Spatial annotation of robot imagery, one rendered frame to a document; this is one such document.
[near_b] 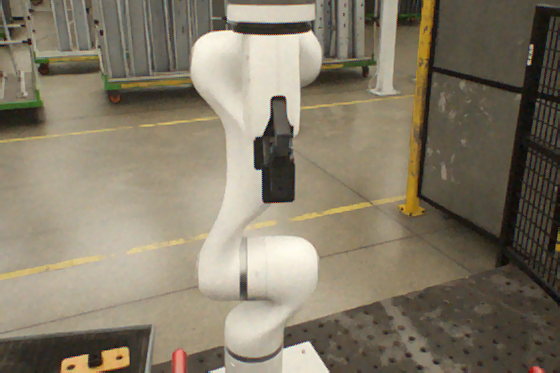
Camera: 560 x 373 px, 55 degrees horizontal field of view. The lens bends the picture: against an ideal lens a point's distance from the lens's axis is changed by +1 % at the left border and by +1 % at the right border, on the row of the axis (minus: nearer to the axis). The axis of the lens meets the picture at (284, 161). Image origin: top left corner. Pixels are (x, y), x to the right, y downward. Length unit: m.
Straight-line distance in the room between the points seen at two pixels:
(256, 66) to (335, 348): 1.13
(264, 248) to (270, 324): 0.15
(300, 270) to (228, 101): 0.33
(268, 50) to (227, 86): 0.43
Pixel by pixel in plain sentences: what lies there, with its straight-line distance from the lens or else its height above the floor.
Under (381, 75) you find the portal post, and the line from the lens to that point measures 7.62.
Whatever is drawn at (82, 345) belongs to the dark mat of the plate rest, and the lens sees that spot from 0.84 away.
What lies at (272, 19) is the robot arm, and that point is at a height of 1.61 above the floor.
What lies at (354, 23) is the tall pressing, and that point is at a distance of 8.68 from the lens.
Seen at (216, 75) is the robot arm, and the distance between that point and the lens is 0.90.
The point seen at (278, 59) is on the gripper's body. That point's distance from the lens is 0.48.
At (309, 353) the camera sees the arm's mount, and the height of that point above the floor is 0.76.
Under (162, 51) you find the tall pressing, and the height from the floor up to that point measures 0.58.
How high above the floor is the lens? 1.65
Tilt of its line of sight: 20 degrees down
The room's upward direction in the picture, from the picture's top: straight up
